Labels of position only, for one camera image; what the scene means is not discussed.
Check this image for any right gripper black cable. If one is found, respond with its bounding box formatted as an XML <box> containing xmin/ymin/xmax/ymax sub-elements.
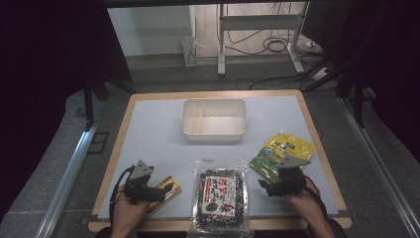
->
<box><xmin>303</xmin><ymin>175</ymin><xmax>330</xmax><ymax>223</ymax></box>

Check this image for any pale blue table mat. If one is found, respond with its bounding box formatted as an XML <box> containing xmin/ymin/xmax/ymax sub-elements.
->
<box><xmin>97</xmin><ymin>95</ymin><xmax>340</xmax><ymax>220</ymax></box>

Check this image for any white power adapter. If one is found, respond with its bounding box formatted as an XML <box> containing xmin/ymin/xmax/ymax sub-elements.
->
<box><xmin>311</xmin><ymin>67</ymin><xmax>330</xmax><ymax>82</ymax></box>

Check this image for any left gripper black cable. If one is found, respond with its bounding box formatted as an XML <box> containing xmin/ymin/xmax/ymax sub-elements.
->
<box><xmin>108</xmin><ymin>165</ymin><xmax>137</xmax><ymax>229</ymax></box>

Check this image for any clear packet of dark snacks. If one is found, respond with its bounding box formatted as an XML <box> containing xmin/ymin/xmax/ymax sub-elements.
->
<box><xmin>187</xmin><ymin>159</ymin><xmax>256</xmax><ymax>238</ymax></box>

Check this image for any yellow and red box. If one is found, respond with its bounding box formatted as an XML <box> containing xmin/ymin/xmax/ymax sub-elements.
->
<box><xmin>145</xmin><ymin>175</ymin><xmax>183</xmax><ymax>216</ymax></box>

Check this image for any black cable bundle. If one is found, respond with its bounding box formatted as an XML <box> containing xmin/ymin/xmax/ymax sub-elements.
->
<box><xmin>226</xmin><ymin>29</ymin><xmax>323</xmax><ymax>58</ymax></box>

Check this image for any white metal desk frame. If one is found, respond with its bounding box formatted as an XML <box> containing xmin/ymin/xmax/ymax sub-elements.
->
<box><xmin>216</xmin><ymin>2</ymin><xmax>307</xmax><ymax>77</ymax></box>

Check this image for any dark curtain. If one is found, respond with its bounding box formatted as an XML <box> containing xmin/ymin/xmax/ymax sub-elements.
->
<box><xmin>300</xmin><ymin>0</ymin><xmax>420</xmax><ymax>164</ymax></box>
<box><xmin>0</xmin><ymin>0</ymin><xmax>134</xmax><ymax>221</ymax></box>

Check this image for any person's left hand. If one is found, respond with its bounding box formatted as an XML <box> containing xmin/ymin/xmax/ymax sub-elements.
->
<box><xmin>111</xmin><ymin>185</ymin><xmax>152</xmax><ymax>233</ymax></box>

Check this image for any white power strip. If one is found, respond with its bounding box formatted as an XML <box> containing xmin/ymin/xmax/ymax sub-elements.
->
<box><xmin>181</xmin><ymin>35</ymin><xmax>198</xmax><ymax>68</ymax></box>

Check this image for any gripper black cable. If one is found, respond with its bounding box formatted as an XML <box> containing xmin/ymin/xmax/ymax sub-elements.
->
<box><xmin>108</xmin><ymin>165</ymin><xmax>137</xmax><ymax>229</ymax></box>
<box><xmin>303</xmin><ymin>175</ymin><xmax>330</xmax><ymax>223</ymax></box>

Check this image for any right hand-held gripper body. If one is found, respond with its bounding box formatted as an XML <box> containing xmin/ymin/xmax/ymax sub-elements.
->
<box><xmin>266</xmin><ymin>155</ymin><xmax>312</xmax><ymax>198</ymax></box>

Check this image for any aluminium rail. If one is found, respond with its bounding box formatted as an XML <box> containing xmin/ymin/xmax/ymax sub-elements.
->
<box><xmin>340</xmin><ymin>96</ymin><xmax>420</xmax><ymax>238</ymax></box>
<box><xmin>34</xmin><ymin>121</ymin><xmax>99</xmax><ymax>238</ymax></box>

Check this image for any yellow spouted pouch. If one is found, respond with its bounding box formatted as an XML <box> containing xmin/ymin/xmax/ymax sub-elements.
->
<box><xmin>249</xmin><ymin>129</ymin><xmax>317</xmax><ymax>183</ymax></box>

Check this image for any person's right hand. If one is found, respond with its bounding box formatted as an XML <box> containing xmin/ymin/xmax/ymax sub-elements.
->
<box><xmin>285</xmin><ymin>184</ymin><xmax>323</xmax><ymax>223</ymax></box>

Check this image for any black metal stand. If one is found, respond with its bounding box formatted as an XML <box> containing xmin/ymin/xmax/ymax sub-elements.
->
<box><xmin>336</xmin><ymin>65</ymin><xmax>368</xmax><ymax>129</ymax></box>
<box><xmin>82</xmin><ymin>78</ymin><xmax>111</xmax><ymax>131</ymax></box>

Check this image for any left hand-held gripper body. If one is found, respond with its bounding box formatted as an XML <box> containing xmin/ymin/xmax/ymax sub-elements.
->
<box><xmin>123</xmin><ymin>160</ymin><xmax>166</xmax><ymax>204</ymax></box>

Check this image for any white plastic container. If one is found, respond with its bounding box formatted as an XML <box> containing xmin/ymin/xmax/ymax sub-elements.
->
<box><xmin>180</xmin><ymin>97</ymin><xmax>249</xmax><ymax>145</ymax></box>

